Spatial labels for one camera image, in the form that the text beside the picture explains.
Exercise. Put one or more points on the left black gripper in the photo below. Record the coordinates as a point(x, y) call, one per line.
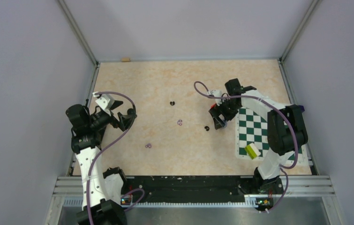
point(124, 120)

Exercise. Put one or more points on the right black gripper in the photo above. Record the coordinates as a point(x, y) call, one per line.
point(219, 123)

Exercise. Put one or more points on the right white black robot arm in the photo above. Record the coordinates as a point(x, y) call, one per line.
point(286, 131)

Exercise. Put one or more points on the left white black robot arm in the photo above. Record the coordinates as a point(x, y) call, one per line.
point(100, 206)

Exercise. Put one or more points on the green white chessboard mat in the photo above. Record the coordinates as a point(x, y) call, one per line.
point(250, 129)

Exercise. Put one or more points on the lime green white brick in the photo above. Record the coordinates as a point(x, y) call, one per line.
point(252, 151)

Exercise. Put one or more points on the purple object beside table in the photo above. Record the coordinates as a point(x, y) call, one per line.
point(303, 108)

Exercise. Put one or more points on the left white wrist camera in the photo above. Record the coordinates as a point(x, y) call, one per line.
point(104, 101)

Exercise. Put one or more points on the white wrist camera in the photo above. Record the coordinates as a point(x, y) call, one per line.
point(104, 101)
point(215, 93)

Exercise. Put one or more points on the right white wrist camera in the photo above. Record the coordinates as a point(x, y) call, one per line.
point(215, 93)

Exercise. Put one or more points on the small wooden block at wall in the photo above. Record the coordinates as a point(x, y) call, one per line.
point(126, 59)

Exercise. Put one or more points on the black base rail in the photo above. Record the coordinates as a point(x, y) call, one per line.
point(192, 189)

